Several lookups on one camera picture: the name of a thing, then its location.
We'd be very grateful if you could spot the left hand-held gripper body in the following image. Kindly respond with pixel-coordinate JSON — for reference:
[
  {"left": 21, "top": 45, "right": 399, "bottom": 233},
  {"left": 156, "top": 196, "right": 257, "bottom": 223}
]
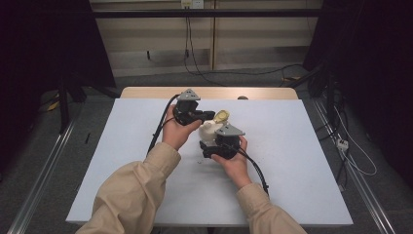
[{"left": 172, "top": 88, "right": 208, "bottom": 127}]

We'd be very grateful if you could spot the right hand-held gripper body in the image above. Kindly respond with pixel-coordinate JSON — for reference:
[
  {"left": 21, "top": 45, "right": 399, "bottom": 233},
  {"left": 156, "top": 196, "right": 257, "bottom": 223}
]
[{"left": 207, "top": 122, "right": 246, "bottom": 161}]

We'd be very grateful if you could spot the person's right hand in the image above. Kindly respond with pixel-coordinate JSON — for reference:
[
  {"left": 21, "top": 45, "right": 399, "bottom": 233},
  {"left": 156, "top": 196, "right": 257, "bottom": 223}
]
[{"left": 210, "top": 135, "right": 254, "bottom": 190}]

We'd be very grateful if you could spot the person's left hand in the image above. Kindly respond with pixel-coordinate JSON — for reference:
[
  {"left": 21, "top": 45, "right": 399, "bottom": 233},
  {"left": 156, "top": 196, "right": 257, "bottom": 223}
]
[{"left": 161, "top": 103, "right": 204, "bottom": 151}]

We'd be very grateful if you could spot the wooden table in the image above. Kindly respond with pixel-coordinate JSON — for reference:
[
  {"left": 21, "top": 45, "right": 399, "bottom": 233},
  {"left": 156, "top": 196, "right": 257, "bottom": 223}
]
[{"left": 119, "top": 86, "right": 299, "bottom": 100}]

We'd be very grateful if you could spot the white table board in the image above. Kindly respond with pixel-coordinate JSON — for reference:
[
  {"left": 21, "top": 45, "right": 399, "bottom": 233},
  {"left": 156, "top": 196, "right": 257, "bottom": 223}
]
[{"left": 65, "top": 97, "right": 355, "bottom": 228}]

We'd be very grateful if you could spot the white power strip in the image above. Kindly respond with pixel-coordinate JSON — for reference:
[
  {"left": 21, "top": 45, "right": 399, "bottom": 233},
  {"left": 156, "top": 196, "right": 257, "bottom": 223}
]
[{"left": 336, "top": 137, "right": 350, "bottom": 151}]

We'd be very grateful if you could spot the black metal stand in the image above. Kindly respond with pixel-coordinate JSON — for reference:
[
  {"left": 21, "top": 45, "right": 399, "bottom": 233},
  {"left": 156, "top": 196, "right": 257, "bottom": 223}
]
[{"left": 57, "top": 75, "right": 71, "bottom": 135}]

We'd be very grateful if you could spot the dark curtain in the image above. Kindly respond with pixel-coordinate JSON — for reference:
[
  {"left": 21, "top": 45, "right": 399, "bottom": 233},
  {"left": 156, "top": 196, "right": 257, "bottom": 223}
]
[
  {"left": 0, "top": 0, "right": 117, "bottom": 167},
  {"left": 302, "top": 0, "right": 413, "bottom": 188}
]

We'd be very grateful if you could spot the left hand-held gripper cable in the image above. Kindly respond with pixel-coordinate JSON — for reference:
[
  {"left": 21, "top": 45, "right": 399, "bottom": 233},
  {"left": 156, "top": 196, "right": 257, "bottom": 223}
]
[{"left": 146, "top": 94, "right": 180, "bottom": 156}]

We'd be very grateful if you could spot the hand-held gripper cable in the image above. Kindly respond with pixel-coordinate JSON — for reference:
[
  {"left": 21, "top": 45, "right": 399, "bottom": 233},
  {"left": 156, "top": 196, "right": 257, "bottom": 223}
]
[
  {"left": 227, "top": 142, "right": 271, "bottom": 197},
  {"left": 146, "top": 94, "right": 180, "bottom": 156}
]

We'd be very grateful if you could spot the right hand-held gripper cable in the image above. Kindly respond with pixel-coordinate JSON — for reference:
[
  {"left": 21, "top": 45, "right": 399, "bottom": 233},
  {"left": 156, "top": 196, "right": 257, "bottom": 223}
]
[{"left": 227, "top": 142, "right": 271, "bottom": 197}]

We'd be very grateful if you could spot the black hanging cable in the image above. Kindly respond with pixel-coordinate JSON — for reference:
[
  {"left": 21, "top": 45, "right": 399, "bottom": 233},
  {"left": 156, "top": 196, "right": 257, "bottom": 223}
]
[{"left": 183, "top": 16, "right": 228, "bottom": 88}]

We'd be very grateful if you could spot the black floor cable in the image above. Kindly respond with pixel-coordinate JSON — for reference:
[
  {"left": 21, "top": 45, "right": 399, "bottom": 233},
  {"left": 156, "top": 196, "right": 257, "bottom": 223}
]
[{"left": 198, "top": 63, "right": 307, "bottom": 78}]

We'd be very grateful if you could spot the black horizontal frame bar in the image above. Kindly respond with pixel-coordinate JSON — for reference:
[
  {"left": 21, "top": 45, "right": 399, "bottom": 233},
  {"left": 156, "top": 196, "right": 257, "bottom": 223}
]
[{"left": 92, "top": 8, "right": 323, "bottom": 19}]

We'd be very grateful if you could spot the white wall socket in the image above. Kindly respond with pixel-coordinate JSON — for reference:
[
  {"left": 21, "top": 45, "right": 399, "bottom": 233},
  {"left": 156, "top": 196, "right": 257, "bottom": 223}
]
[{"left": 180, "top": 0, "right": 206, "bottom": 10}]

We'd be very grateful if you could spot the metal floor rail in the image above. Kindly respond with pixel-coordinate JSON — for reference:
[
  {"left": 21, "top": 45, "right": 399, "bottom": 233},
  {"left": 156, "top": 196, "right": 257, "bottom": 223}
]
[
  {"left": 311, "top": 98, "right": 397, "bottom": 234},
  {"left": 6, "top": 119, "right": 78, "bottom": 234}
]

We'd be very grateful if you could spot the white cable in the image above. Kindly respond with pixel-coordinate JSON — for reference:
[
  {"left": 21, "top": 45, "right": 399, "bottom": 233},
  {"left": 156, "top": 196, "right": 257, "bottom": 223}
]
[{"left": 333, "top": 106, "right": 378, "bottom": 177}]

